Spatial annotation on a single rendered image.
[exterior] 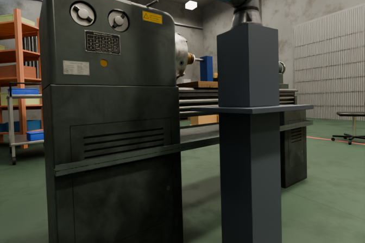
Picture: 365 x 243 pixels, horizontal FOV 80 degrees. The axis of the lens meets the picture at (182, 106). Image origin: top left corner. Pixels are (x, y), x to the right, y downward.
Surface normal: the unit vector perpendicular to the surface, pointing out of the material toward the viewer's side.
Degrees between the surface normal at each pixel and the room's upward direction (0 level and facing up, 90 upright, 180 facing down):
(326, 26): 90
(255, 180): 90
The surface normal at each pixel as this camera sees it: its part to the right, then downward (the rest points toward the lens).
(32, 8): 0.51, 0.01
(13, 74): -0.29, 0.04
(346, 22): -0.86, 0.04
